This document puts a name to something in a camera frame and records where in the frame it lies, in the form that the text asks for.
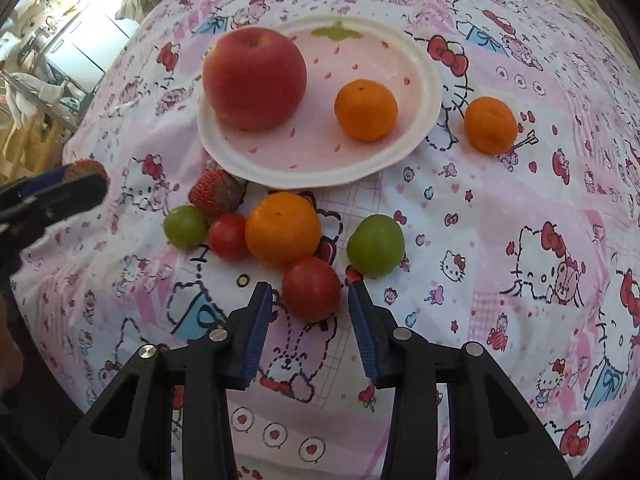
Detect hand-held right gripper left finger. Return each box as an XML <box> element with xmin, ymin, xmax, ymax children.
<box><xmin>46</xmin><ymin>281</ymin><xmax>273</xmax><ymax>480</ymax></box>

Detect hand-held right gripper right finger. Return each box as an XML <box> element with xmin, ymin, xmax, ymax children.
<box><xmin>347</xmin><ymin>280</ymin><xmax>573</xmax><ymax>480</ymax></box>

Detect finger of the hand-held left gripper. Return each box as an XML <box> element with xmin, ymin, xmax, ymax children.
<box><xmin>0</xmin><ymin>164</ymin><xmax>69</xmax><ymax>196</ymax></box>
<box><xmin>0</xmin><ymin>174</ymin><xmax>110</xmax><ymax>233</ymax></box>

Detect red strawberry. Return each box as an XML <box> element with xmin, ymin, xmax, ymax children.
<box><xmin>188</xmin><ymin>169</ymin><xmax>246</xmax><ymax>218</ymax></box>
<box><xmin>64</xmin><ymin>159</ymin><xmax>108</xmax><ymax>183</ymax></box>

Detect large red tomato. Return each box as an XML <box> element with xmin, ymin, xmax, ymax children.
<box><xmin>281</xmin><ymin>256</ymin><xmax>342</xmax><ymax>323</ymax></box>

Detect large green plum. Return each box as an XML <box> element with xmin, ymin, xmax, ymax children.
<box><xmin>346</xmin><ymin>214</ymin><xmax>406</xmax><ymax>277</ymax></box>

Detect small red tomato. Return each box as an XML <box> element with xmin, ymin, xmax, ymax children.
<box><xmin>207</xmin><ymin>212</ymin><xmax>249</xmax><ymax>261</ymax></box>

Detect large orange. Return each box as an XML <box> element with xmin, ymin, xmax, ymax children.
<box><xmin>245</xmin><ymin>191</ymin><xmax>322</xmax><ymax>267</ymax></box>

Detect small green plum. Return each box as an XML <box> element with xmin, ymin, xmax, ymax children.
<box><xmin>164</xmin><ymin>204</ymin><xmax>210</xmax><ymax>251</ymax></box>

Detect white pink paper plate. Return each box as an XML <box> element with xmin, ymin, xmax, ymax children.
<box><xmin>196</xmin><ymin>15</ymin><xmax>442</xmax><ymax>188</ymax></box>

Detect small mandarin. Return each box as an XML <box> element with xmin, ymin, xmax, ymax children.
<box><xmin>334</xmin><ymin>79</ymin><xmax>399</xmax><ymax>142</ymax></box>
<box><xmin>463</xmin><ymin>96</ymin><xmax>518</xmax><ymax>156</ymax></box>

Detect red apple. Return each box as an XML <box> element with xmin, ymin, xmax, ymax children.
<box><xmin>202</xmin><ymin>27</ymin><xmax>308</xmax><ymax>132</ymax></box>

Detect wooden chair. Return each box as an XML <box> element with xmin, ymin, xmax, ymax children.
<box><xmin>0</xmin><ymin>110</ymin><xmax>68</xmax><ymax>183</ymax></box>

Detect white hanging cloth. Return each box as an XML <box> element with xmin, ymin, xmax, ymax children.
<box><xmin>6</xmin><ymin>72</ymin><xmax>67</xmax><ymax>130</ymax></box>

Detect white cabinet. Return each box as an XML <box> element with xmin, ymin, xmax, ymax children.
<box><xmin>44</xmin><ymin>5</ymin><xmax>142</xmax><ymax>97</ymax></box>

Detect pink cartoon printed blanket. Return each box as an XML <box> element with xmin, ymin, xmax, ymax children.
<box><xmin>10</xmin><ymin>0</ymin><xmax>640</xmax><ymax>480</ymax></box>

